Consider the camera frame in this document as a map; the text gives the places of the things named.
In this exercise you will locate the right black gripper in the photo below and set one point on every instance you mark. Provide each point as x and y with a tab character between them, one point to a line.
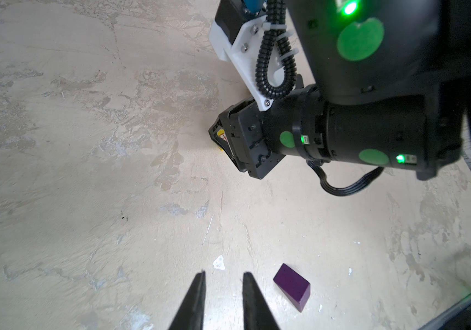
249	150

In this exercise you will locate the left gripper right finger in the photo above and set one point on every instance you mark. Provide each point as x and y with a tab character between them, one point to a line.
257	315

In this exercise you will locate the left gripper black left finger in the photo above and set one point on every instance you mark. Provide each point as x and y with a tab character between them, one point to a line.
191	313

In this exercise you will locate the small yellow cube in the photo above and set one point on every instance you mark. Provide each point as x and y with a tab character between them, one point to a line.
220	139

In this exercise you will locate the purple block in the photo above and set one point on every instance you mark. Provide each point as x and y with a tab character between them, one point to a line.
294	286

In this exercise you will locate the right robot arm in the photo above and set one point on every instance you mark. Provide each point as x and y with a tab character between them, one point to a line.
352	87

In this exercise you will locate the aluminium front rail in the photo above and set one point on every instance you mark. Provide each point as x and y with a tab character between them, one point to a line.
466	309

